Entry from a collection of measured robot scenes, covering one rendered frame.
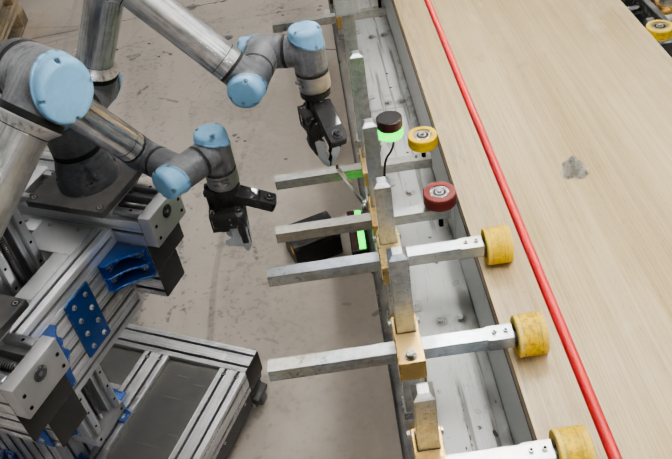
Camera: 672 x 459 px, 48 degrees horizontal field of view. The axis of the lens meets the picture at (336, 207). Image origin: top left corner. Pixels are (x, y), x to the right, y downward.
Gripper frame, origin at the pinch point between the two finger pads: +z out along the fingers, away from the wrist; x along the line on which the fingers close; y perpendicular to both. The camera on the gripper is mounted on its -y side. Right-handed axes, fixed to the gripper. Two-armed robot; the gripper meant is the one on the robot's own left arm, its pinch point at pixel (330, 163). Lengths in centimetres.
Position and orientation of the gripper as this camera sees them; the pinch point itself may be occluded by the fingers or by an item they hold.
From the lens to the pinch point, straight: 181.7
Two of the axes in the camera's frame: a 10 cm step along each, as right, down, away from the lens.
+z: 1.3, 7.6, 6.3
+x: -9.0, 3.6, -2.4
